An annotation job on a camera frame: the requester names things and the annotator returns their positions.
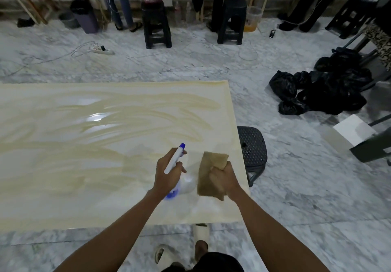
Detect person's right hand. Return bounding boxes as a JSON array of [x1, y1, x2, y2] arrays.
[[209, 160, 242, 202]]

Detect person's left hand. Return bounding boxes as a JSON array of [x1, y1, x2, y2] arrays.
[[152, 149, 187, 201]]

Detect brown cleaning cloth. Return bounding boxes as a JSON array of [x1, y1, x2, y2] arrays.
[[196, 151, 230, 202]]

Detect clear spray bottle blue nozzle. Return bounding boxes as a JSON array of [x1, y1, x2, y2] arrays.
[[163, 142, 197, 201]]

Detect person's right forearm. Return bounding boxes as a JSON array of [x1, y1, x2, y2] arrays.
[[227, 188, 331, 272]]

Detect person's left forearm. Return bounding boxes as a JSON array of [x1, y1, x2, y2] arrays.
[[53, 189, 167, 272]]

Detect black perforated plastic stool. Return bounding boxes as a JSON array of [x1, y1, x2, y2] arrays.
[[237, 126, 268, 187]]

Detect person's white right slipper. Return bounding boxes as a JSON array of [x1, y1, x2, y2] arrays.
[[194, 224, 211, 252]]

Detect person's white slipper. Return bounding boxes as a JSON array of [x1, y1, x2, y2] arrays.
[[194, 224, 211, 252], [154, 244, 177, 265]]

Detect person's black shorts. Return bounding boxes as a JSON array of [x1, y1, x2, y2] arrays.
[[160, 252, 245, 272]]

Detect person's white left slipper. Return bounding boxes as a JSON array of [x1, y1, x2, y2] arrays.
[[154, 244, 177, 265]]

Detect white power strip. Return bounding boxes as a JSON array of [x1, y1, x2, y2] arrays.
[[88, 45, 115, 56]]

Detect tall black plastic stool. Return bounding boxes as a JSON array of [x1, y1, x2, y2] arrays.
[[217, 0, 247, 45], [141, 0, 172, 49]]

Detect large black garbage bag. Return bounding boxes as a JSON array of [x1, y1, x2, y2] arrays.
[[297, 68, 374, 115]]

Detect white flat board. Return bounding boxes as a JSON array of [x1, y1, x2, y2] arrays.
[[333, 114, 379, 148]]

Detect clear bucket with yellow liquid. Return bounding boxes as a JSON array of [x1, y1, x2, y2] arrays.
[[243, 6, 263, 33]]

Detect grey plastic bucket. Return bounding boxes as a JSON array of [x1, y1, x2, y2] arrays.
[[59, 11, 79, 30]]

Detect black slatted plastic stool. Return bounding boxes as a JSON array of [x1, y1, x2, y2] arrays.
[[325, 0, 379, 40]]

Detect patterned black and cream cloth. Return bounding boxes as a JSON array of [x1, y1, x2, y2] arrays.
[[364, 23, 391, 72]]

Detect white cable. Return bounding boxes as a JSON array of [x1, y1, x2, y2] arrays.
[[0, 41, 97, 78]]

